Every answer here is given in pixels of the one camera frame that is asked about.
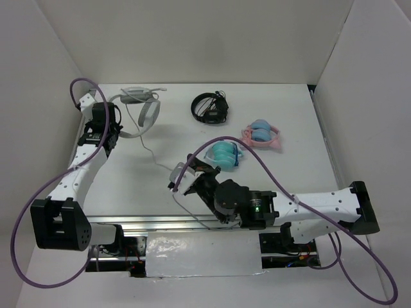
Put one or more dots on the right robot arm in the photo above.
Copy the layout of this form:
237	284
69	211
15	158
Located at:
301	218

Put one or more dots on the black headphones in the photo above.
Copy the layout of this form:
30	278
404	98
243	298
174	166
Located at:
210	107

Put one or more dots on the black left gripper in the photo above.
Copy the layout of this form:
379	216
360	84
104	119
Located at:
117	127

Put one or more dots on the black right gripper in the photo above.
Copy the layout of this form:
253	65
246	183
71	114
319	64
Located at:
199	165

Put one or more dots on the grey white over-ear headphones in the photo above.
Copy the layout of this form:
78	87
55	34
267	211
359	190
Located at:
149	113

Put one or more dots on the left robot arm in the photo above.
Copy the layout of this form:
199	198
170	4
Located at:
59	222

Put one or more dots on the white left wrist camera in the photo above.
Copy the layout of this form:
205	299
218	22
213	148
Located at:
85	103

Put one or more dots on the pink blue cat-ear headphones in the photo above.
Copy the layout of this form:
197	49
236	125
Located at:
261	134

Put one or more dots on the white taped cover plate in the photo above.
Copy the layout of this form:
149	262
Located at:
203	254

